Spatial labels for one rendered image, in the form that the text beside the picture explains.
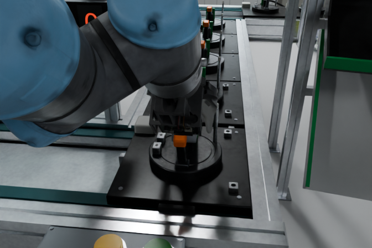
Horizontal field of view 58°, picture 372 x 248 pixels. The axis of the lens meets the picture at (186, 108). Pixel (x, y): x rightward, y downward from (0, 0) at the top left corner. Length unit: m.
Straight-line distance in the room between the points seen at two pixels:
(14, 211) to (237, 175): 0.38
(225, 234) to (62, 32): 0.43
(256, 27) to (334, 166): 1.24
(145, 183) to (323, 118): 0.32
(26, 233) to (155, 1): 0.46
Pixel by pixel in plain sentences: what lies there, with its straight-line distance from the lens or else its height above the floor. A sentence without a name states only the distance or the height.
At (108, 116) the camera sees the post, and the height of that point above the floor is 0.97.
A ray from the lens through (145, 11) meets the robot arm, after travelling 0.27.
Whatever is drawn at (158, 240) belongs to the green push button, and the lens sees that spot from 0.51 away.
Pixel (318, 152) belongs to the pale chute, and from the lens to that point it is 0.60.
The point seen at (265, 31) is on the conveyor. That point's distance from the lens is 1.77.
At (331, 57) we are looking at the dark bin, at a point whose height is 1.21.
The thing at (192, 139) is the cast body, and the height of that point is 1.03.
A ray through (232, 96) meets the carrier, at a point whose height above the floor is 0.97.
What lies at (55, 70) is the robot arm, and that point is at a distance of 0.17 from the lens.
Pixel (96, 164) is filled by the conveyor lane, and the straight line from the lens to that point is 0.75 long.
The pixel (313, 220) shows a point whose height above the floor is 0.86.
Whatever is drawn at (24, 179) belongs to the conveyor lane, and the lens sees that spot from 0.76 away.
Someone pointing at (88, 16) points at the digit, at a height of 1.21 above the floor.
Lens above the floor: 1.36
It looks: 28 degrees down
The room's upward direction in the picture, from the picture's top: straight up
